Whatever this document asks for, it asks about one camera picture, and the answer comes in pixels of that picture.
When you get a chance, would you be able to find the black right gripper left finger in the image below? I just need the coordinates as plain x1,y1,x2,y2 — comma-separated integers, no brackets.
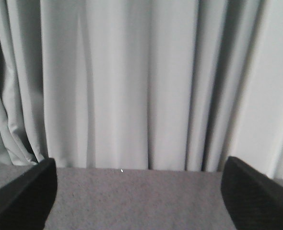
0,158,57,230

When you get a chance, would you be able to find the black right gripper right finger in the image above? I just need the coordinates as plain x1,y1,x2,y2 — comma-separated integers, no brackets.
221,156,283,230

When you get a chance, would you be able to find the grey curtain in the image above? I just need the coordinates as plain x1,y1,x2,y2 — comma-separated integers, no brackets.
0,0,283,179

